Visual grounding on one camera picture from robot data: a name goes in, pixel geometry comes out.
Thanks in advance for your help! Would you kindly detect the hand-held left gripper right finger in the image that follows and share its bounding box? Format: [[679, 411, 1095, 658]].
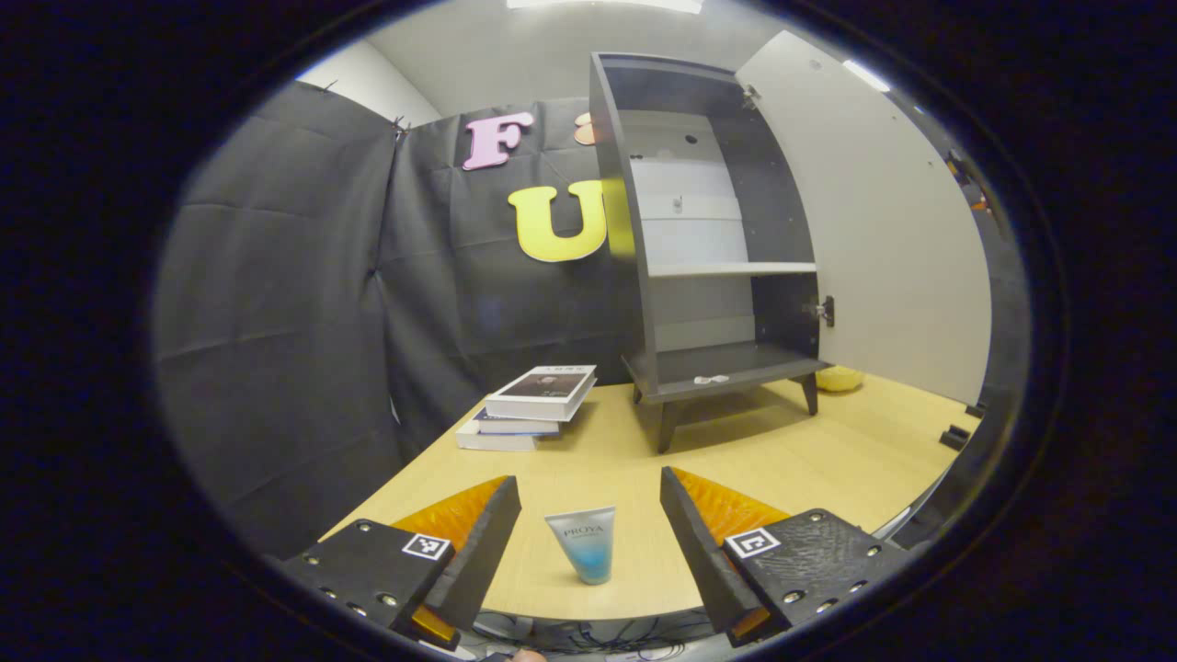
[[659, 466, 913, 649]]

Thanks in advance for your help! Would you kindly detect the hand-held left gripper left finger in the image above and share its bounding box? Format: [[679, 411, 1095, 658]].
[[280, 475, 523, 649]]

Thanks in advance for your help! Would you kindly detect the blue white tube bottle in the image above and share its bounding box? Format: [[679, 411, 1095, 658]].
[[543, 505, 618, 587]]

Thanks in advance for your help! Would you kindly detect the dark grey cabinet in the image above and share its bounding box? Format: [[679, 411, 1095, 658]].
[[588, 51, 838, 454]]

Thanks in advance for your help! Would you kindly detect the plain white book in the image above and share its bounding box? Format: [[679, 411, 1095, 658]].
[[455, 421, 543, 452]]

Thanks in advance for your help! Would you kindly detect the short ceiling light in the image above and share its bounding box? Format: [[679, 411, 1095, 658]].
[[841, 59, 893, 94]]

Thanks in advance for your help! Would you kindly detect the blue book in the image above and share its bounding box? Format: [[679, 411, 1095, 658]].
[[472, 407, 582, 437]]

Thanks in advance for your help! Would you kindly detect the white book with portrait cover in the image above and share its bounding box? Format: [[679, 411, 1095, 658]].
[[484, 364, 598, 423]]

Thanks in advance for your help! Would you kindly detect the black backdrop cloth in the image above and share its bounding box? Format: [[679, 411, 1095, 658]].
[[152, 78, 1026, 562]]

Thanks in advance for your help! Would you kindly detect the long ceiling light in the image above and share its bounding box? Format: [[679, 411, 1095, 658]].
[[504, 0, 705, 16]]

